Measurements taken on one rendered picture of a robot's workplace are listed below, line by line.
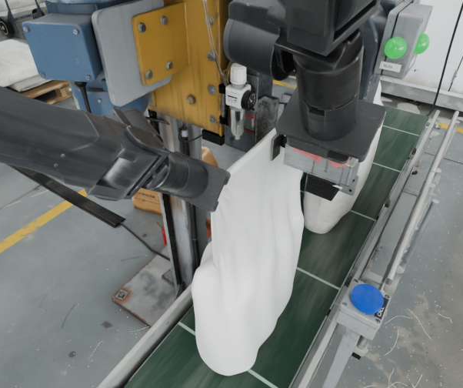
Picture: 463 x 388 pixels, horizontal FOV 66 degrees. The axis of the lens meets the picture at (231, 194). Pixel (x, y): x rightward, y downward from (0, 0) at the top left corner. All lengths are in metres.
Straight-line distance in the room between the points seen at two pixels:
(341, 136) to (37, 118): 0.28
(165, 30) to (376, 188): 1.34
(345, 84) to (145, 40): 0.47
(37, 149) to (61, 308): 1.58
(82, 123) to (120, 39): 0.34
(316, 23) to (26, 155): 0.25
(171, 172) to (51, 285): 1.59
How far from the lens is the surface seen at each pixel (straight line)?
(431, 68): 3.49
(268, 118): 0.77
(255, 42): 0.34
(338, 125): 0.37
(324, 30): 0.27
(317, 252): 1.45
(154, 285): 1.80
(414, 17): 0.60
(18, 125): 0.32
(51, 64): 0.69
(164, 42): 0.75
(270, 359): 1.19
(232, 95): 0.69
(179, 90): 0.87
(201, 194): 0.53
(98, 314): 1.80
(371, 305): 0.76
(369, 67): 0.63
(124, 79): 0.71
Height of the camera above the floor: 1.46
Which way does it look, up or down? 40 degrees down
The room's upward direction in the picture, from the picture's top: straight up
